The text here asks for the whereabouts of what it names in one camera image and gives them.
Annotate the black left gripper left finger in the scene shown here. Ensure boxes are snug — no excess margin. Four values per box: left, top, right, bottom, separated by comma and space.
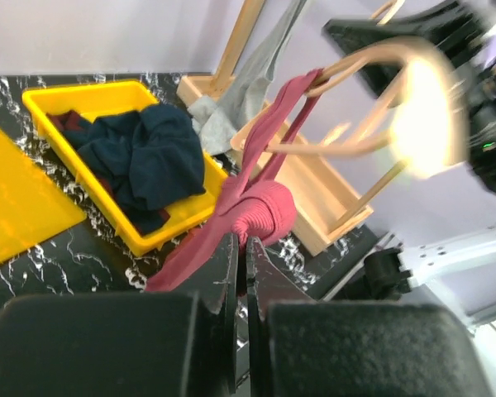
0, 234, 239, 396

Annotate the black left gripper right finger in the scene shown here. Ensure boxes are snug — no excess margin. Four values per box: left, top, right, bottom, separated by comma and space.
246, 237, 492, 396

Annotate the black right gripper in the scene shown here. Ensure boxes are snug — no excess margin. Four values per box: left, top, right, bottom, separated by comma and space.
323, 1, 496, 194

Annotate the wooden hanger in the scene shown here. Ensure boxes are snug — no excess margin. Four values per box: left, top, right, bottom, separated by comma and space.
230, 0, 468, 179

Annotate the maroon tank top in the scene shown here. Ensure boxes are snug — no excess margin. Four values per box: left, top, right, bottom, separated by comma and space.
145, 69, 322, 292

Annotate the navy blue tank top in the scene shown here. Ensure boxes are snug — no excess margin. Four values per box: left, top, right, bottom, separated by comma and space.
48, 103, 205, 235

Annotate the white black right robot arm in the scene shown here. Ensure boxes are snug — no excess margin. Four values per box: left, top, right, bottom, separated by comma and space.
323, 1, 496, 286

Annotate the grey tank top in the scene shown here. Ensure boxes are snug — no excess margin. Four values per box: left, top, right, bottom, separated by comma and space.
188, 0, 309, 155

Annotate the wooden clothes rack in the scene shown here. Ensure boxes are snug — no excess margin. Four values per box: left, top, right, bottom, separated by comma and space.
176, 0, 375, 257

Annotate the yellow flat lid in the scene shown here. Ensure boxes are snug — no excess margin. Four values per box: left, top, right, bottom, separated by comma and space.
0, 129, 86, 264

